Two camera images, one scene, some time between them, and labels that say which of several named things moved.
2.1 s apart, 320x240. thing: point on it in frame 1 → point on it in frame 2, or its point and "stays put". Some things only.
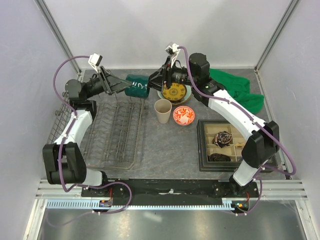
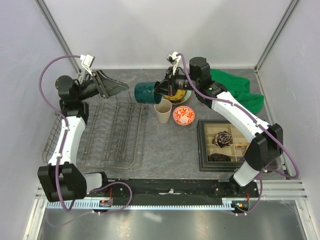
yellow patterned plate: [177, 91] stays put
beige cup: [162, 107] stays put
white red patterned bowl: [184, 115] stays put
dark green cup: [139, 88] → [144, 92]
